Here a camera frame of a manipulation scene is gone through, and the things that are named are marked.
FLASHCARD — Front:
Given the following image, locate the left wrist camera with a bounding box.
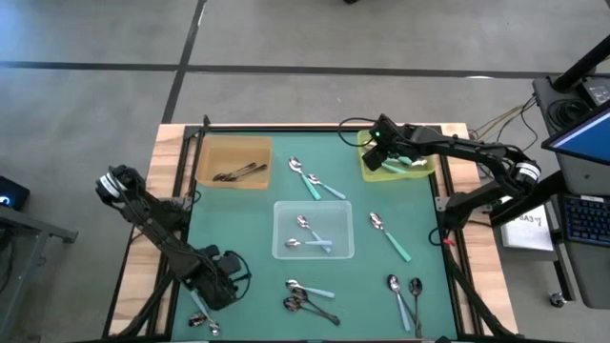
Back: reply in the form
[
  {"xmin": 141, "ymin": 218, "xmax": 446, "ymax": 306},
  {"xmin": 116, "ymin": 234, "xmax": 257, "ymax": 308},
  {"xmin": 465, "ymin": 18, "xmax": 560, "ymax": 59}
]
[{"xmin": 216, "ymin": 251, "xmax": 243, "ymax": 280}]

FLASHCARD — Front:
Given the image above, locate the grey metal stand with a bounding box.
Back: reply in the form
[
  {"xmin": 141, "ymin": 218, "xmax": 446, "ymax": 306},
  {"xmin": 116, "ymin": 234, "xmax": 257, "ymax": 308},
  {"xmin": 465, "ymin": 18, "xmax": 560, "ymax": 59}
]
[{"xmin": 0, "ymin": 204, "xmax": 80, "ymax": 342}]

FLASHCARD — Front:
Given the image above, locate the black table frame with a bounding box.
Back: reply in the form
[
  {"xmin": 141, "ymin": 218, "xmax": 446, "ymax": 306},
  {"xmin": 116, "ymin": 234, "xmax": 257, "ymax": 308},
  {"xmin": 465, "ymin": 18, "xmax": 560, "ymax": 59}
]
[{"xmin": 102, "ymin": 113, "xmax": 520, "ymax": 343}]

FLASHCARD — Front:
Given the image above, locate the black keyboard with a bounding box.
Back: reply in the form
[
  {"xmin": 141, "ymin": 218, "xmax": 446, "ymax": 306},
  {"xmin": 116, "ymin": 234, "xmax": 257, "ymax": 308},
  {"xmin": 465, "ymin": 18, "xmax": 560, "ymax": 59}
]
[{"xmin": 560, "ymin": 193, "xmax": 610, "ymax": 248}]

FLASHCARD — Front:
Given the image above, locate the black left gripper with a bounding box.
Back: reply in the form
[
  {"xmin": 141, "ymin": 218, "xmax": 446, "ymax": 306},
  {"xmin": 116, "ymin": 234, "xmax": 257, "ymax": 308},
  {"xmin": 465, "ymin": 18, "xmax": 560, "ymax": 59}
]
[{"xmin": 187, "ymin": 246, "xmax": 241, "ymax": 313}]

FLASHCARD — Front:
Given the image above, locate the black power adapter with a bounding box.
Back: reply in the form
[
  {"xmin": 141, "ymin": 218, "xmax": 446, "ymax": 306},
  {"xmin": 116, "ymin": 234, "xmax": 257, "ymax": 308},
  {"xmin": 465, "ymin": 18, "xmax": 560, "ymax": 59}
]
[{"xmin": 581, "ymin": 77, "xmax": 610, "ymax": 107}]

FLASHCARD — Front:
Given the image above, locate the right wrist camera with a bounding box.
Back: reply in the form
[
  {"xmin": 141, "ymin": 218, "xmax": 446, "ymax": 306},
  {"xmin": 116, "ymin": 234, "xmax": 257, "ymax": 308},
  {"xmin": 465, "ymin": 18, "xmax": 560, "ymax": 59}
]
[{"xmin": 369, "ymin": 112, "xmax": 400, "ymax": 144}]

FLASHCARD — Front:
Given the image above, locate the black diagonal beam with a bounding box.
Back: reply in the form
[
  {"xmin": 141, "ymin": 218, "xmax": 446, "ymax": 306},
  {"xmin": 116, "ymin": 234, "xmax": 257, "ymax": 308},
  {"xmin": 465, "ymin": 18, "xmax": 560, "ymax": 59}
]
[{"xmin": 488, "ymin": 170, "xmax": 566, "ymax": 228}]

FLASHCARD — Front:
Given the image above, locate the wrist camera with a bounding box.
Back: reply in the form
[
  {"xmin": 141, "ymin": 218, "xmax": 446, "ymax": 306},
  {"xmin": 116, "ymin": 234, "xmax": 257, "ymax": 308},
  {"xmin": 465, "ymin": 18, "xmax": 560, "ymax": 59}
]
[
  {"xmin": 369, "ymin": 112, "xmax": 400, "ymax": 144},
  {"xmin": 216, "ymin": 251, "xmax": 243, "ymax": 280}
]

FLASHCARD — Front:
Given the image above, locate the yellow-green plastic bin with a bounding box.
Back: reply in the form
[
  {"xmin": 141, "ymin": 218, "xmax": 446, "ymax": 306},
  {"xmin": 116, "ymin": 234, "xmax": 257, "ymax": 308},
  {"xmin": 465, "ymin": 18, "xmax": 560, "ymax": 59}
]
[{"xmin": 356, "ymin": 127, "xmax": 437, "ymax": 184}]

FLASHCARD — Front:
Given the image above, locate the green table mat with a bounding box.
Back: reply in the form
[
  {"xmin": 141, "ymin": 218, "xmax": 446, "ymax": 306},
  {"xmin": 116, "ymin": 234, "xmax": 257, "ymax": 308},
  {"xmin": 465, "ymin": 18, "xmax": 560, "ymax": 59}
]
[{"xmin": 170, "ymin": 131, "xmax": 459, "ymax": 342}]

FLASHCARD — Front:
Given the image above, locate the orange plastic bin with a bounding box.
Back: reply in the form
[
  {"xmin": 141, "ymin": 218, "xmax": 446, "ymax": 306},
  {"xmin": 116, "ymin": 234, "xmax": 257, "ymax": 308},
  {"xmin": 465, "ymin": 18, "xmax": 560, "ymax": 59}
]
[{"xmin": 194, "ymin": 134, "xmax": 275, "ymax": 192}]

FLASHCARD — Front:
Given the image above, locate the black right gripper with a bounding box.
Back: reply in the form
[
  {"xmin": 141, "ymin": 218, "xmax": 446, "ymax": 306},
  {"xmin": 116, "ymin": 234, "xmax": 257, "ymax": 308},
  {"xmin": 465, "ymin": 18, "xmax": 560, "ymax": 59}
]
[{"xmin": 361, "ymin": 126, "xmax": 421, "ymax": 172}]

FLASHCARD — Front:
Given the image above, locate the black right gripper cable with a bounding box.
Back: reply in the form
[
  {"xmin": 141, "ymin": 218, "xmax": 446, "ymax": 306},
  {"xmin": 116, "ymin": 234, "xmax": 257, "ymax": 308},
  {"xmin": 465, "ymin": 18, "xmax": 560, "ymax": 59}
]
[{"xmin": 337, "ymin": 117, "xmax": 377, "ymax": 148}]

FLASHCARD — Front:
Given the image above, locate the black device with blue light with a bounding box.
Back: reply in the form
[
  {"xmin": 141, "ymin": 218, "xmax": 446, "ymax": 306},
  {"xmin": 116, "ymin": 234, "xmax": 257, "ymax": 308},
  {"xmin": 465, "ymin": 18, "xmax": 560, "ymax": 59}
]
[{"xmin": 0, "ymin": 174, "xmax": 31, "ymax": 212}]

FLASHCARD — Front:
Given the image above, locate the grey equipment cart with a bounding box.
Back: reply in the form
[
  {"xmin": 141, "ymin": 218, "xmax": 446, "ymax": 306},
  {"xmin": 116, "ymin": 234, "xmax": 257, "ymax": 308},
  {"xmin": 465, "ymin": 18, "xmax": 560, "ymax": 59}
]
[{"xmin": 532, "ymin": 74, "xmax": 610, "ymax": 310}]

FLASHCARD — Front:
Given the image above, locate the yellow cable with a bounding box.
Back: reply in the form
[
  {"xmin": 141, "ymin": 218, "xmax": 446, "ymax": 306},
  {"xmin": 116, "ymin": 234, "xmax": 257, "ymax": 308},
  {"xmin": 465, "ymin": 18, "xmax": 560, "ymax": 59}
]
[{"xmin": 469, "ymin": 94, "xmax": 538, "ymax": 144}]

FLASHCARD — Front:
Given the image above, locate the clear plastic bin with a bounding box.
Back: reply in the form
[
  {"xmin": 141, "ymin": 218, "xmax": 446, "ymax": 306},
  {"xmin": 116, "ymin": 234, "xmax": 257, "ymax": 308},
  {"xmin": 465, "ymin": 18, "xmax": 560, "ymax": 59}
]
[{"xmin": 271, "ymin": 199, "xmax": 356, "ymax": 261}]

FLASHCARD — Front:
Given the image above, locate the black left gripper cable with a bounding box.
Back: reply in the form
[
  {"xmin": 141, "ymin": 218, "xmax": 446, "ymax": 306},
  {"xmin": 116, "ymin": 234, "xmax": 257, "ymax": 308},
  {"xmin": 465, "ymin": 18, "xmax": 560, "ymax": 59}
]
[{"xmin": 223, "ymin": 250, "xmax": 253, "ymax": 287}]

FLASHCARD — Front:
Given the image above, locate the computer monitor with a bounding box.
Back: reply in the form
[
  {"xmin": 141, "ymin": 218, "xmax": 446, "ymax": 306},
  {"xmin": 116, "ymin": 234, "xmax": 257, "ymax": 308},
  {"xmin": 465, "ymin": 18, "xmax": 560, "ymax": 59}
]
[{"xmin": 540, "ymin": 101, "xmax": 610, "ymax": 167}]

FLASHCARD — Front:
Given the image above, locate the black pole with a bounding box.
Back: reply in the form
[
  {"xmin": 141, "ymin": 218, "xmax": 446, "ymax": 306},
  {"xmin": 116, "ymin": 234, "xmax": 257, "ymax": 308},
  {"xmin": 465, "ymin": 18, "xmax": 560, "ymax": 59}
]
[{"xmin": 551, "ymin": 33, "xmax": 610, "ymax": 92}]

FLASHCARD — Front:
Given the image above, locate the coiled black cable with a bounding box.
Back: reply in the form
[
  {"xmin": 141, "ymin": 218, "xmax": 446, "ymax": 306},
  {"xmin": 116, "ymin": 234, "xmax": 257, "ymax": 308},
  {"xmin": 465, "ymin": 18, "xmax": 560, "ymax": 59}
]
[{"xmin": 545, "ymin": 97, "xmax": 580, "ymax": 126}]

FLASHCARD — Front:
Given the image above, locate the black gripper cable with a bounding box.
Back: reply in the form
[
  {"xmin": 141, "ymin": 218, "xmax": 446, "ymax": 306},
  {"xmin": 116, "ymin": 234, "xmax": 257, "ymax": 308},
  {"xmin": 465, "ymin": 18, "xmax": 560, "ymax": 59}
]
[
  {"xmin": 223, "ymin": 250, "xmax": 253, "ymax": 287},
  {"xmin": 337, "ymin": 117, "xmax": 377, "ymax": 148}
]

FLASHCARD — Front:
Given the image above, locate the white paper sheet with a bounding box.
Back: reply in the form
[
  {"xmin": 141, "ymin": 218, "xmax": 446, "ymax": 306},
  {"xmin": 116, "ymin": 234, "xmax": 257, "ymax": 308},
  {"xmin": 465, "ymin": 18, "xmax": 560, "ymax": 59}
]
[{"xmin": 499, "ymin": 203, "xmax": 555, "ymax": 252}]

